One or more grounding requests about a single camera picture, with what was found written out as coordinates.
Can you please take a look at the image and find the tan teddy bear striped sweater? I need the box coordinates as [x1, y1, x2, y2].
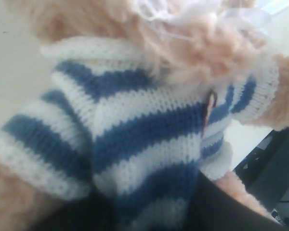
[0, 0, 289, 231]

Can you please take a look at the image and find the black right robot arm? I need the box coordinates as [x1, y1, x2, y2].
[234, 128, 289, 227]

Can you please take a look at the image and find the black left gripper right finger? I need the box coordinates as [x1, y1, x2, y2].
[183, 173, 287, 231]

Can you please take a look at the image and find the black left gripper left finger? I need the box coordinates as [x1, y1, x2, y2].
[27, 188, 125, 231]

